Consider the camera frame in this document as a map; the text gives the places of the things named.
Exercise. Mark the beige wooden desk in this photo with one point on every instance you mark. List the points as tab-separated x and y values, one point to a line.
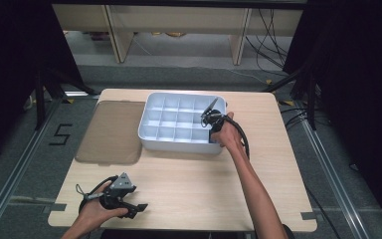
179	18

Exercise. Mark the aluminium floor rail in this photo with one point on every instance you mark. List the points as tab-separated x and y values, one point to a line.
16	166
335	179

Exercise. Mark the white divided storage box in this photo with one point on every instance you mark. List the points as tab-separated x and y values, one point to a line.
179	122

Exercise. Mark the black curtain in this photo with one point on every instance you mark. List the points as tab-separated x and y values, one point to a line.
13	66
361	83

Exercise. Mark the person's left hand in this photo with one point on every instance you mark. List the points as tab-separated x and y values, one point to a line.
94	212

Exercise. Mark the person's right hand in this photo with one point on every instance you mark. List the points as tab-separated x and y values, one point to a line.
229	132

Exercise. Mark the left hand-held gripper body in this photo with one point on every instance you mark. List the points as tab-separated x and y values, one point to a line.
119	191

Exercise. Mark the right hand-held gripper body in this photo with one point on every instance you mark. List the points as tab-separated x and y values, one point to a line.
214	118

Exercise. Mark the brown translucent box lid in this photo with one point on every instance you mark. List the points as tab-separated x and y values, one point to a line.
112	132

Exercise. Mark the black metal stand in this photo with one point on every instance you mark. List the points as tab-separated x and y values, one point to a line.
41	99
310	96

